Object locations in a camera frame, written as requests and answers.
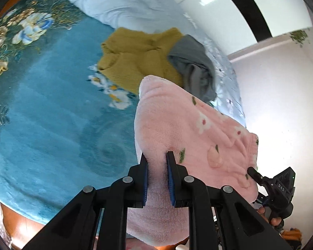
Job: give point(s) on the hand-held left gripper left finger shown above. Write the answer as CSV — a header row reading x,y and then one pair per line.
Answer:
x,y
145,183

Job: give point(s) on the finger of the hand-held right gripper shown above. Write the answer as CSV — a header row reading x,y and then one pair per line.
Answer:
x,y
254,174

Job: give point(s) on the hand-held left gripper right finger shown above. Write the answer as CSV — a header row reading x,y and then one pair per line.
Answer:
x,y
170,183

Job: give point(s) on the pink floral fleece pants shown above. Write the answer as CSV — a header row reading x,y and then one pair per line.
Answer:
x,y
185,125

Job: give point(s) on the person's right hand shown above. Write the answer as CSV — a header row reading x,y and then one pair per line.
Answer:
x,y
275,221

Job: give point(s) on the orange cloth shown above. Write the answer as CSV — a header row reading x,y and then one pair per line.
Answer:
x,y
292,234

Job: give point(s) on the teal floral blanket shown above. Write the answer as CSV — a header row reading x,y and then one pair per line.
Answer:
x,y
54,109

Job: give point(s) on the grey garment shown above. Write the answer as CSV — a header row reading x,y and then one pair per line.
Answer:
x,y
195,67

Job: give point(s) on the mustard yellow knit sweater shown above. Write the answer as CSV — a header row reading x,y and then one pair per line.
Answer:
x,y
135,57

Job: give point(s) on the white wardrobe with black stripe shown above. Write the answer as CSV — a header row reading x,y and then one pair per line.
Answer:
x,y
211,13

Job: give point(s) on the floral wall sticker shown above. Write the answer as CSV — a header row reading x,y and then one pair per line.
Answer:
x,y
300,35

